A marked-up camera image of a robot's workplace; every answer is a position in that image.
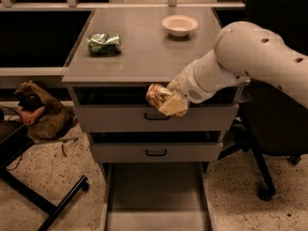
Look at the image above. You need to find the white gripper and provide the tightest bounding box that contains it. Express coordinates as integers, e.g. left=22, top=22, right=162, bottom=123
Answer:
left=159, top=61, right=214, bottom=116

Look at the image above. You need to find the crushed orange soda can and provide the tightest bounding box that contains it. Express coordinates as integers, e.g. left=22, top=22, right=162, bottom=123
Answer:
left=145, top=84, right=172, bottom=112

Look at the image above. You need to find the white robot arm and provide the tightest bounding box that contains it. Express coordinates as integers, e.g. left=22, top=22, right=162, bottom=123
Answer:
left=159, top=21, right=308, bottom=116

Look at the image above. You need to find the grey drawer cabinet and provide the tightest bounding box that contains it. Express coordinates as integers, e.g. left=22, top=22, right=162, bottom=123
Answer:
left=62, top=6, right=251, bottom=173

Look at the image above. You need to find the top grey drawer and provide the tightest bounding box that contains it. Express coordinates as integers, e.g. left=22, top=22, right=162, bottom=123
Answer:
left=73, top=87, right=238, bottom=132

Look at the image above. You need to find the grey drawer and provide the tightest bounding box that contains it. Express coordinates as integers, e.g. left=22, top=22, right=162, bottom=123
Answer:
left=73, top=87, right=238, bottom=132
left=90, top=131, right=223, bottom=163
left=100, top=163, right=216, bottom=231

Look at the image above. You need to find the middle grey drawer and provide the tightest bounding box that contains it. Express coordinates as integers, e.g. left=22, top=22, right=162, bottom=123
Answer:
left=90, top=131, right=223, bottom=163

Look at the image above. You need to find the bottom grey drawer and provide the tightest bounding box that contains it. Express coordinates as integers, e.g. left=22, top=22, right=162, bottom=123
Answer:
left=100, top=163, right=216, bottom=231

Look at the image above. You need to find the white paper bowl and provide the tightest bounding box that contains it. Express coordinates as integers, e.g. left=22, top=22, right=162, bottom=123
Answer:
left=162, top=15, right=198, bottom=37

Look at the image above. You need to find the black office chair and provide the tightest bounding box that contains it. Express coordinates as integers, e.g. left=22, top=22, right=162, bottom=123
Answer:
left=218, top=0, right=308, bottom=201

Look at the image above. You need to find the olive green backpack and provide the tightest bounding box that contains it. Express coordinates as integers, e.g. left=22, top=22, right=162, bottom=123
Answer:
left=13, top=81, right=74, bottom=140

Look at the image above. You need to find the black stand with legs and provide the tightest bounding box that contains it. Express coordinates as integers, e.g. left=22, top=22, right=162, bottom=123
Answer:
left=0, top=108, right=90, bottom=231

